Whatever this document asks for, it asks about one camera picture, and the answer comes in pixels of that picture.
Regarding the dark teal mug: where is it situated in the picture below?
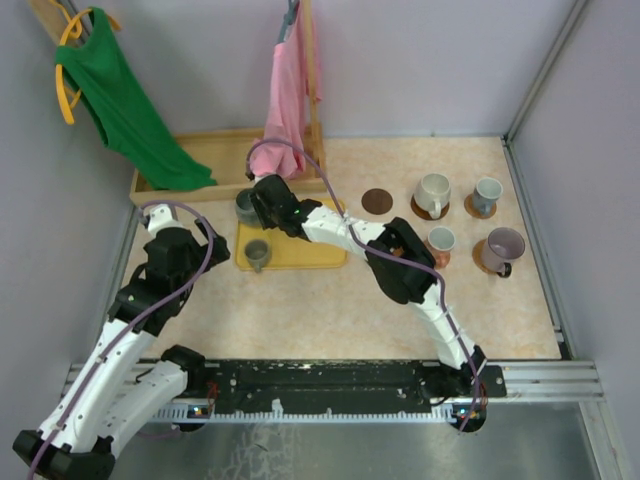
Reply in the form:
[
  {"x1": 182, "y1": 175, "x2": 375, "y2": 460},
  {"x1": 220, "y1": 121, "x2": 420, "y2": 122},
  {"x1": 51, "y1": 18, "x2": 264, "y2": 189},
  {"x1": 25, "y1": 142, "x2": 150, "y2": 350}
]
[{"x1": 235, "y1": 189, "x2": 261, "y2": 228}]

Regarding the large white mug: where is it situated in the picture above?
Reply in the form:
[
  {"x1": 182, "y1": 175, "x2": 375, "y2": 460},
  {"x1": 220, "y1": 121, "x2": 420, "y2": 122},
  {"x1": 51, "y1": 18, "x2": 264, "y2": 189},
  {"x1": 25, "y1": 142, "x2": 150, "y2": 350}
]
[{"x1": 413, "y1": 173, "x2": 451, "y2": 217}]

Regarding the pink lettered mug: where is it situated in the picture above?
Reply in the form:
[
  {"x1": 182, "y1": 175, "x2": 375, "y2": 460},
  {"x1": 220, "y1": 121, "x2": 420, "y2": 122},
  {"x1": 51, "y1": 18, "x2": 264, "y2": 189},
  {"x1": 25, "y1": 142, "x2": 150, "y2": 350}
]
[{"x1": 427, "y1": 226, "x2": 456, "y2": 269}]

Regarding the cork woven coaster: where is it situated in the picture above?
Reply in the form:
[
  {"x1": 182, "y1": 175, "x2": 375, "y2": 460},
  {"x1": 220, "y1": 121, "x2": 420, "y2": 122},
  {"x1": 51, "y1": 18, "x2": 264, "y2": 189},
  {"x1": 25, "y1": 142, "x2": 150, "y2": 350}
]
[{"x1": 472, "y1": 239, "x2": 496, "y2": 275}]

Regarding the grey blue mug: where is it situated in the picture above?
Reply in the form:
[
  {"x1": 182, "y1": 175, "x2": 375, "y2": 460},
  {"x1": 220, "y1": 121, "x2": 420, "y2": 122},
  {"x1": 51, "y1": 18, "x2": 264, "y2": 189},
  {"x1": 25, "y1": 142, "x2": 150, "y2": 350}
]
[{"x1": 473, "y1": 177, "x2": 503, "y2": 215}]

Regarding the purple glass cup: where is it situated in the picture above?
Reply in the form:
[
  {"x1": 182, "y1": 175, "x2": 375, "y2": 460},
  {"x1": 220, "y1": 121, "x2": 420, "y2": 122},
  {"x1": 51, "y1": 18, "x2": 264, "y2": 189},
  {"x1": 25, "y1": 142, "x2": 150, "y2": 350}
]
[{"x1": 481, "y1": 227, "x2": 526, "y2": 278}]

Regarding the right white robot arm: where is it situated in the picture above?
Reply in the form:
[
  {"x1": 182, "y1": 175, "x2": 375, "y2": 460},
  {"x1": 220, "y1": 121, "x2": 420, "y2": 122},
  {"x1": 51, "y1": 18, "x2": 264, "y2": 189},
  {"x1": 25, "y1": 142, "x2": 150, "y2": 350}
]
[{"x1": 249, "y1": 175, "x2": 486, "y2": 396}]

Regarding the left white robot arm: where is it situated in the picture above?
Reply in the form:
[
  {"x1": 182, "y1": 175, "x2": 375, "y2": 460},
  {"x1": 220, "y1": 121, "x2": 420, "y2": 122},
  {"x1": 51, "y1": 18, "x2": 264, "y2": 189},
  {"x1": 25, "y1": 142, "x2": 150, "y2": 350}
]
[{"x1": 13, "y1": 218, "x2": 230, "y2": 479}]

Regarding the dark walnut coaster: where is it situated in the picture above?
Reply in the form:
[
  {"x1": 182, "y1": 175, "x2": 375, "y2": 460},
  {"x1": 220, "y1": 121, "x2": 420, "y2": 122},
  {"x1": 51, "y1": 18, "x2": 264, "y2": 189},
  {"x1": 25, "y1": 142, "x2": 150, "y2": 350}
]
[{"x1": 361, "y1": 188, "x2": 394, "y2": 215}]

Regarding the yellow plastic tray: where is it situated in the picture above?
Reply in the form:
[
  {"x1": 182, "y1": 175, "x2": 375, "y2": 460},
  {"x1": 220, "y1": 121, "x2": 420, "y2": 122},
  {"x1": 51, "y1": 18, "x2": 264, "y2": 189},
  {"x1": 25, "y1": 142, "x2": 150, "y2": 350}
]
[{"x1": 234, "y1": 221, "x2": 347, "y2": 271}]

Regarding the small green grey mug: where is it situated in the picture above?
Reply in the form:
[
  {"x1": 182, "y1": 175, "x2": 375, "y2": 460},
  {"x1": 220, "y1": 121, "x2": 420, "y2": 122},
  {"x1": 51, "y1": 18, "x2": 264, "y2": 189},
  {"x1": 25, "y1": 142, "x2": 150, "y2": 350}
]
[{"x1": 243, "y1": 239, "x2": 272, "y2": 273}]

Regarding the wooden tray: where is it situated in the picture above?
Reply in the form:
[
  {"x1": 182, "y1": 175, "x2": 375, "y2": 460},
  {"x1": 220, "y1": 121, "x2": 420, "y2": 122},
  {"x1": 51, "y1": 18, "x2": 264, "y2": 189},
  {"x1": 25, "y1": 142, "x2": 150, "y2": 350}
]
[{"x1": 129, "y1": 124, "x2": 326, "y2": 205}]

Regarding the pink shirt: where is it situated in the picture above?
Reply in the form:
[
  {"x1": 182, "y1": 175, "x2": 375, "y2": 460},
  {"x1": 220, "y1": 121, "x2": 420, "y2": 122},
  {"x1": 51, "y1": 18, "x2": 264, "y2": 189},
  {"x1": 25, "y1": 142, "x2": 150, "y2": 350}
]
[{"x1": 249, "y1": 1, "x2": 309, "y2": 179}]

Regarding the green shirt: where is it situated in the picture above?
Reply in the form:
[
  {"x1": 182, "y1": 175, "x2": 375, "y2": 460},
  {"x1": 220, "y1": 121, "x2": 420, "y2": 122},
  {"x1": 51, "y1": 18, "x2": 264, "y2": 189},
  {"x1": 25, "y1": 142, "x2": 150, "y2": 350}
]
[{"x1": 55, "y1": 7, "x2": 217, "y2": 191}]

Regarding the yellow clothes hanger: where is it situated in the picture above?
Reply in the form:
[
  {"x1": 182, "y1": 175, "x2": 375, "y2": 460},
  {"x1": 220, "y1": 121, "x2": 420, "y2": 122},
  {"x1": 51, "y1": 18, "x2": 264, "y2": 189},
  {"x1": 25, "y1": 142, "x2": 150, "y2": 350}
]
[{"x1": 49, "y1": 1, "x2": 95, "y2": 125}]

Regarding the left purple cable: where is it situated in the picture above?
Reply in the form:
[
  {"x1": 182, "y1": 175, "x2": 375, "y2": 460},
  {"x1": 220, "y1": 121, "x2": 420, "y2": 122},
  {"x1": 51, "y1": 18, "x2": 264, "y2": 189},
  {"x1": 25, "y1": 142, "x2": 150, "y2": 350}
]
[{"x1": 27, "y1": 201, "x2": 217, "y2": 480}]

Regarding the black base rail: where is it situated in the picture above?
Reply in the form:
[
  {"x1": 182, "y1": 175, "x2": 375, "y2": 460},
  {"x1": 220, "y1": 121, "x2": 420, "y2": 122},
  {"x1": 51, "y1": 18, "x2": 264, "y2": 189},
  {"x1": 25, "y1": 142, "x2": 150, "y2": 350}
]
[{"x1": 178, "y1": 360, "x2": 506, "y2": 415}]

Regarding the aluminium frame rail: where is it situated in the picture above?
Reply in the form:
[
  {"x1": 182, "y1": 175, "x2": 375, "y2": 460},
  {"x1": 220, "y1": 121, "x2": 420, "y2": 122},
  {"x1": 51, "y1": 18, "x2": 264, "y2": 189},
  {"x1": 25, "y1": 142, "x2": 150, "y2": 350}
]
[{"x1": 64, "y1": 362, "x2": 601, "y2": 401}]

